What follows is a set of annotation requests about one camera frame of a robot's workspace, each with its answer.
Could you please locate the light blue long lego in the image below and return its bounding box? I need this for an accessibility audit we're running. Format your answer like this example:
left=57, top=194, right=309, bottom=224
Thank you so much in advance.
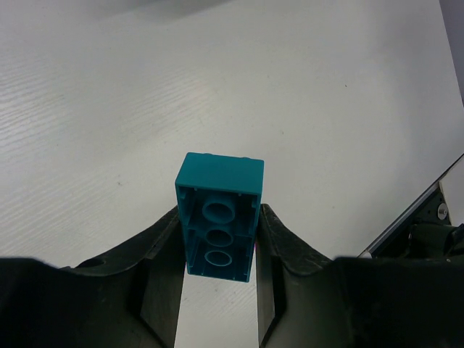
left=175, top=152, right=265, bottom=283

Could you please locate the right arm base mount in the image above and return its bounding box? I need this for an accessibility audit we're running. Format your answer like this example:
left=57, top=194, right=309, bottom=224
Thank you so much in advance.
left=359, top=157, right=463, bottom=259

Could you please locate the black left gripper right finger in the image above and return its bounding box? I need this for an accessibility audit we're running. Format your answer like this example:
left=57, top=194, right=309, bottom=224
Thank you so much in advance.
left=256, top=204, right=463, bottom=347

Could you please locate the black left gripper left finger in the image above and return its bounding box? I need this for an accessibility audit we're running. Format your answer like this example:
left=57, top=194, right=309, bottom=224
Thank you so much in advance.
left=1, top=209, right=186, bottom=347

